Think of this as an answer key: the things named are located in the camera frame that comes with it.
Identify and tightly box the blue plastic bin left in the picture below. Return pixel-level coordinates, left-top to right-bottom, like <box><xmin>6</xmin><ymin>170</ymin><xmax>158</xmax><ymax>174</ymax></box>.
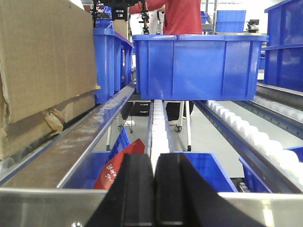
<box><xmin>93</xmin><ymin>27</ymin><xmax>133</xmax><ymax>104</ymax></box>

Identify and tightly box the person in red shirt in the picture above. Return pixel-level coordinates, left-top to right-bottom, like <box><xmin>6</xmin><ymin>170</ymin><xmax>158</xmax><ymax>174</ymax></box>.
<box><xmin>129</xmin><ymin>0</ymin><xmax>202</xmax><ymax>125</ymax></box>

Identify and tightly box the white roller track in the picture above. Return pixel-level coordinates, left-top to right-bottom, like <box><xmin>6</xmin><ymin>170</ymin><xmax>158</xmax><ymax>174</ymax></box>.
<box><xmin>195</xmin><ymin>101</ymin><xmax>303</xmax><ymax>193</ymax></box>
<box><xmin>234</xmin><ymin>83</ymin><xmax>303</xmax><ymax>139</ymax></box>
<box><xmin>145</xmin><ymin>99</ymin><xmax>173</xmax><ymax>173</ymax></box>

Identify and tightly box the steel lane divider left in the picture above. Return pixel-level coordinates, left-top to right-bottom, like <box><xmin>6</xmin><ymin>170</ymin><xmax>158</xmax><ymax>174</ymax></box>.
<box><xmin>0</xmin><ymin>82</ymin><xmax>136</xmax><ymax>188</ymax></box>

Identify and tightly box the blue lower bin centre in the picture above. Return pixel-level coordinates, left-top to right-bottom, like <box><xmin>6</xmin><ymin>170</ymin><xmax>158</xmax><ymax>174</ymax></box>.
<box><xmin>63</xmin><ymin>129</ymin><xmax>238</xmax><ymax>192</ymax></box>

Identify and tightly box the blue plastic bin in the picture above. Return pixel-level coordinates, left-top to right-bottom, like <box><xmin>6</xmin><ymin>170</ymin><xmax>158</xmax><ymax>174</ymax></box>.
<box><xmin>133</xmin><ymin>35</ymin><xmax>269</xmax><ymax>101</ymax></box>
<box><xmin>93</xmin><ymin>27</ymin><xmax>133</xmax><ymax>104</ymax></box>

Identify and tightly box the distant blue crates stack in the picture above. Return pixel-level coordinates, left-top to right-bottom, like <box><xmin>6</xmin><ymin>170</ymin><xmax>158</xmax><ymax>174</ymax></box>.
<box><xmin>215</xmin><ymin>10</ymin><xmax>246</xmax><ymax>33</ymax></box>

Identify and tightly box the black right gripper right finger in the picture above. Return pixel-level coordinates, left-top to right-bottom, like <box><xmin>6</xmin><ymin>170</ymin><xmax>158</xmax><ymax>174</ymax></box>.
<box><xmin>155</xmin><ymin>153</ymin><xmax>263</xmax><ymax>227</ymax></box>

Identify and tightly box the white roller track centre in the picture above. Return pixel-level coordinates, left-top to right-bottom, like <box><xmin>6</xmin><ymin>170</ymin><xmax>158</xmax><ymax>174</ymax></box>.
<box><xmin>145</xmin><ymin>99</ymin><xmax>173</xmax><ymax>173</ymax></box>

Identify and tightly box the brown cardboard carton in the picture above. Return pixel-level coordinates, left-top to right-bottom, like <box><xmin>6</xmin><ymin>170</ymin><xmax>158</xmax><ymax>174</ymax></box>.
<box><xmin>0</xmin><ymin>0</ymin><xmax>97</xmax><ymax>159</ymax></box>

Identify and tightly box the blue plastic bin centre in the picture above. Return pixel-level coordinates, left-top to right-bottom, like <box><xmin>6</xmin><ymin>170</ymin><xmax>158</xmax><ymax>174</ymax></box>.
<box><xmin>133</xmin><ymin>35</ymin><xmax>269</xmax><ymax>101</ymax></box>

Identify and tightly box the stacked blue bins right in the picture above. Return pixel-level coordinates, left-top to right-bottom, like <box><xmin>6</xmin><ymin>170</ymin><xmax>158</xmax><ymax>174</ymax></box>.
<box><xmin>264</xmin><ymin>0</ymin><xmax>303</xmax><ymax>91</ymax></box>

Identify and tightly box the white roller track far right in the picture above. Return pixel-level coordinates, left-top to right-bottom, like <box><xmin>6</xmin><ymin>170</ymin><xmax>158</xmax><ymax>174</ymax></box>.
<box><xmin>234</xmin><ymin>83</ymin><xmax>303</xmax><ymax>139</ymax></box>

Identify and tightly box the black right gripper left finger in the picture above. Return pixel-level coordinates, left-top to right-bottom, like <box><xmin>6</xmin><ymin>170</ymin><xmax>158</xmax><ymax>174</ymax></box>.
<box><xmin>85</xmin><ymin>154</ymin><xmax>155</xmax><ymax>227</ymax></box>

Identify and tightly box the steel shelf front rail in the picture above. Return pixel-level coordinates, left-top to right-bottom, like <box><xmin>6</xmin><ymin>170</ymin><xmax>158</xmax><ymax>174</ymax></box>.
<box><xmin>0</xmin><ymin>188</ymin><xmax>303</xmax><ymax>227</ymax></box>

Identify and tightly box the red printed package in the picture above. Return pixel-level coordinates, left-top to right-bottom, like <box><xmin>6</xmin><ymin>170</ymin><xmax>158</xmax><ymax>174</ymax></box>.
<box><xmin>93</xmin><ymin>139</ymin><xmax>145</xmax><ymax>190</ymax></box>

